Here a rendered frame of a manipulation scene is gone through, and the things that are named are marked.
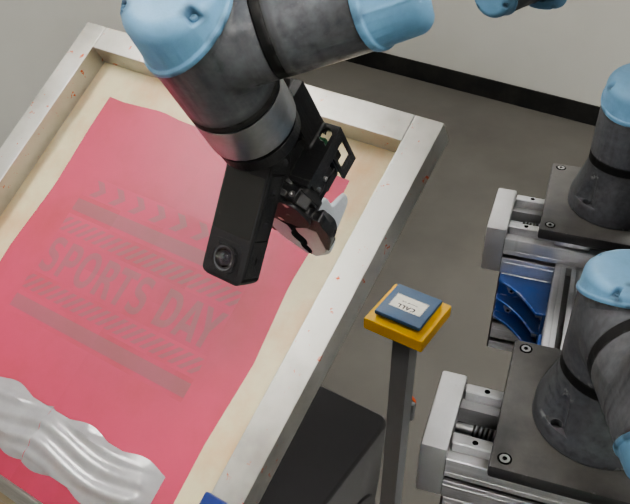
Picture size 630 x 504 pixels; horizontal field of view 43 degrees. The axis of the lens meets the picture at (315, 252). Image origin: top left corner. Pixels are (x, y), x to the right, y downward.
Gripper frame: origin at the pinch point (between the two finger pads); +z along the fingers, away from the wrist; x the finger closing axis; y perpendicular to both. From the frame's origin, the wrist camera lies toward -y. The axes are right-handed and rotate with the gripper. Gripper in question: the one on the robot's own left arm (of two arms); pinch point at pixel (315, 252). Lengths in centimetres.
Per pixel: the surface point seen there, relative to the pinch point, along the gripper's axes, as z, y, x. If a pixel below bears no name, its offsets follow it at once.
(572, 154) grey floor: 292, 182, 49
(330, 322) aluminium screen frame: 9.0, -4.1, -1.1
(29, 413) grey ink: 11.9, -28.4, 29.5
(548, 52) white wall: 284, 232, 81
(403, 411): 99, 3, 13
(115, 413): 12.5, -23.5, 19.2
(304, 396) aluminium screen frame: 10.1, -12.3, -2.0
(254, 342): 12.5, -9.1, 7.7
